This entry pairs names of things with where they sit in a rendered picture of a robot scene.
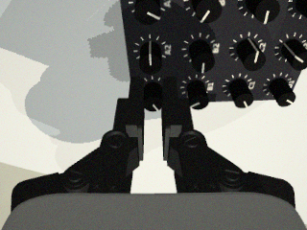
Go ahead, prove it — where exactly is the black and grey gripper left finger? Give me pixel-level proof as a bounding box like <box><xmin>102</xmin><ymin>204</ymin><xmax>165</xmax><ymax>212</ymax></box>
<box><xmin>11</xmin><ymin>77</ymin><xmax>145</xmax><ymax>212</ymax></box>

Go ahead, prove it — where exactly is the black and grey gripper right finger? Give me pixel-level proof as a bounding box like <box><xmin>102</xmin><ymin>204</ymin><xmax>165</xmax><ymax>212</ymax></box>
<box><xmin>161</xmin><ymin>77</ymin><xmax>295</xmax><ymax>208</ymax></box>

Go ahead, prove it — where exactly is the black knob box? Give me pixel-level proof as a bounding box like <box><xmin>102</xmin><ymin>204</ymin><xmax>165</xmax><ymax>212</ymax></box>
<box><xmin>120</xmin><ymin>0</ymin><xmax>307</xmax><ymax>112</ymax></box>

